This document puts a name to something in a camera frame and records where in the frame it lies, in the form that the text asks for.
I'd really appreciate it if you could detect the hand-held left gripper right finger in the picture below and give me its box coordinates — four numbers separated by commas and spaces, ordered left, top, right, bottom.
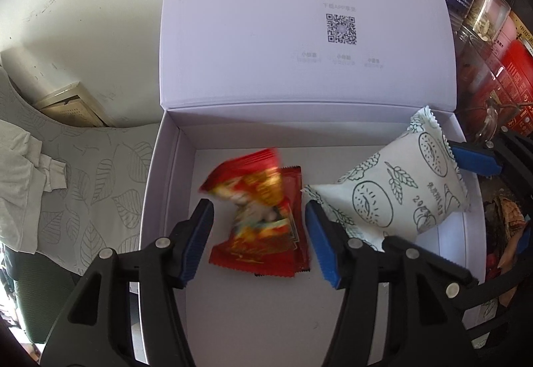
305, 200, 479, 367

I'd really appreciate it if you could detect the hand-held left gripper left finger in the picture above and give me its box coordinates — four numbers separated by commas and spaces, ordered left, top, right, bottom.
39, 198, 215, 367

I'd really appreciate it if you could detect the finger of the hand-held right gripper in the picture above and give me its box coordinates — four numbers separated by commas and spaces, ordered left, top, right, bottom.
495, 219, 533, 307
452, 129, 533, 178

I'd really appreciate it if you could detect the foil snack wrapper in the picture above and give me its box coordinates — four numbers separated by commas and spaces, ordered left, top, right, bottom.
483, 192, 527, 245

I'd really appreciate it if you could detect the red heart-shaped toy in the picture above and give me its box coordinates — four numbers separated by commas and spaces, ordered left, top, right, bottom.
485, 248, 502, 282

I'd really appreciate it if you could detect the red ketchup packet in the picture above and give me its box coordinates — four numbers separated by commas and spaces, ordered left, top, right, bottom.
208, 165, 313, 278

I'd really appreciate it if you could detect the red candy packet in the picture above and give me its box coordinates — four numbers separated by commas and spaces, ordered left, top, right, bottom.
200, 148, 294, 243

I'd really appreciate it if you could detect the white printed bread packet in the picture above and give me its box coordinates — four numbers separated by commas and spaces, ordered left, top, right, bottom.
300, 106, 471, 253

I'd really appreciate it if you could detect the white gift box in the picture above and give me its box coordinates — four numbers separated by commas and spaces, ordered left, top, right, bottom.
139, 0, 486, 367

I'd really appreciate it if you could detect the red tin canister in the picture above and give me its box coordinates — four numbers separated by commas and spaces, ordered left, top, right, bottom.
495, 38, 533, 134

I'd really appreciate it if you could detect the clear jar of pale slices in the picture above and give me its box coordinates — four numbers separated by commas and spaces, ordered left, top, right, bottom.
452, 0, 514, 45

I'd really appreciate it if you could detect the green armchair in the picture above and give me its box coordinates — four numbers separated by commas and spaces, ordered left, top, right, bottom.
0, 246, 82, 345

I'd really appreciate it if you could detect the grey garment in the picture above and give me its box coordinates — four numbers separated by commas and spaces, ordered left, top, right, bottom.
0, 119, 67, 255

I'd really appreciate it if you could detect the glass mug with handle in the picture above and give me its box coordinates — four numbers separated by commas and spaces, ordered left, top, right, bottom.
456, 31, 506, 145

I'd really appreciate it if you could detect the beige wall vent panel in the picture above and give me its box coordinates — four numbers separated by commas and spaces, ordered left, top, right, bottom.
0, 46, 119, 128

